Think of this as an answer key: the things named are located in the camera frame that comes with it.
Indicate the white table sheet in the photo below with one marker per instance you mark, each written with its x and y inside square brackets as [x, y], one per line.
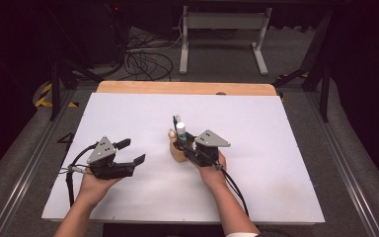
[263, 171]

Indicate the white desk frame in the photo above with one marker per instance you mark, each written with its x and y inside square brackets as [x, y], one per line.
[225, 21]

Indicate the tan pen holder with bear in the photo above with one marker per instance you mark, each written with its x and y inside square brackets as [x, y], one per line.
[177, 153]

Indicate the person's right hand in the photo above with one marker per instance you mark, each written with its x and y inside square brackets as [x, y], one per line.
[212, 173]

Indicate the yellow and black hazard tape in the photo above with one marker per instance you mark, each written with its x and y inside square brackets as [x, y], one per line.
[46, 98]

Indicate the blue pen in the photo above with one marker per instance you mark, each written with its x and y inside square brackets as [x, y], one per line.
[175, 125]

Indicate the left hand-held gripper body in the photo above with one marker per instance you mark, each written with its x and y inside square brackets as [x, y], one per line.
[107, 161]

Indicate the black metal stand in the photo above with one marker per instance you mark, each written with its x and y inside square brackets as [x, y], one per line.
[59, 82]
[319, 75]

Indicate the person's left hand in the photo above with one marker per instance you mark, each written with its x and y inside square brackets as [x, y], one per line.
[95, 189]

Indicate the aluminium floor rail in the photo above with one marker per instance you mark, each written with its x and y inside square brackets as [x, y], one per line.
[345, 168]
[29, 168]

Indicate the white and green glue stick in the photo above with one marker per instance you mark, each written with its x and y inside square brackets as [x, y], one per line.
[181, 131]

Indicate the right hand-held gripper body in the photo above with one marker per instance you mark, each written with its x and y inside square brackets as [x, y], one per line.
[207, 148]

